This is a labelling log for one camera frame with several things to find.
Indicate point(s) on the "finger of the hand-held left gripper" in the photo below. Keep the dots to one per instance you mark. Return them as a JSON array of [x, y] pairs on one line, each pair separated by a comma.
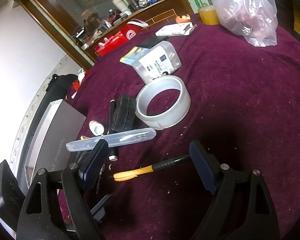
[[102, 203]]

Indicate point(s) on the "red box white logo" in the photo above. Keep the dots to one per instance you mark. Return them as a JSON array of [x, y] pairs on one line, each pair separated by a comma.
[[131, 33]]

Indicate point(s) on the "purple velvet tablecloth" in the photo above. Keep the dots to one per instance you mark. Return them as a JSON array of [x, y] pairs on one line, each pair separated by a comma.
[[240, 100]]

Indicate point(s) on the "grey cardboard box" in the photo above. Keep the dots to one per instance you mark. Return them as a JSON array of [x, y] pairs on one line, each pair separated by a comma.
[[62, 127]]

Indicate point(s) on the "black plastic mount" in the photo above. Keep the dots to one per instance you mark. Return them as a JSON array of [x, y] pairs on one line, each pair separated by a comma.
[[123, 113]]

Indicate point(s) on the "flat white box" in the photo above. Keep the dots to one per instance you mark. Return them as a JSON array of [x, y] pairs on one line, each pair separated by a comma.
[[175, 29]]

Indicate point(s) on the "small orange object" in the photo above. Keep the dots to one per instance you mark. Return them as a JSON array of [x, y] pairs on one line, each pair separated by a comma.
[[183, 18]]

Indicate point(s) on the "blue yellow booklet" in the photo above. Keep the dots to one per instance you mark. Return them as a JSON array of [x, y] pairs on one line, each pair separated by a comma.
[[130, 57]]

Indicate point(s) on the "clear toothbrush case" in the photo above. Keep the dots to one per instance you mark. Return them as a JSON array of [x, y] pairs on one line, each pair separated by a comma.
[[120, 138]]

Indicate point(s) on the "yellow black pen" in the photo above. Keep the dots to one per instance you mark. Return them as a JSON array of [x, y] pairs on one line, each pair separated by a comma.
[[140, 171]]

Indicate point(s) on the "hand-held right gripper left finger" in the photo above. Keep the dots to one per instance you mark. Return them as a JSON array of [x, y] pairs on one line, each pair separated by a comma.
[[93, 165]]

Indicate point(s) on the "translucent plastic bag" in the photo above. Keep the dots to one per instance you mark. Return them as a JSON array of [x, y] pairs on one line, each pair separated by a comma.
[[245, 12]]

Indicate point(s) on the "yellow round container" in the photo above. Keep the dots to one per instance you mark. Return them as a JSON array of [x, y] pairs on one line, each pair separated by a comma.
[[209, 16]]

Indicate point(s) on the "clear plastic labelled container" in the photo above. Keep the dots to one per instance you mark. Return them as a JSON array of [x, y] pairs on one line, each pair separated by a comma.
[[160, 60]]

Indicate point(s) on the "black marker white cap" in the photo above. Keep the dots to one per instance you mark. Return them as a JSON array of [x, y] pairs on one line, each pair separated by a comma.
[[112, 116]]

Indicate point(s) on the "white tumbler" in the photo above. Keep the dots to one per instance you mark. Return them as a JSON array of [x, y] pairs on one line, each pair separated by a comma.
[[121, 5]]

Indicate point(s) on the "clear tape roll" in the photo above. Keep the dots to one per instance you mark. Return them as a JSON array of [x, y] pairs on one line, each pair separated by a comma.
[[165, 116]]

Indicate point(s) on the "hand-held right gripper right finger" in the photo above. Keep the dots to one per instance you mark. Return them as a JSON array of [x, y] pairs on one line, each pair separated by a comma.
[[203, 166]]

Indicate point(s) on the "small white bottle orange cap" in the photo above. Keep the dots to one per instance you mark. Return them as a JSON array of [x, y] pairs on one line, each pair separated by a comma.
[[96, 127]]

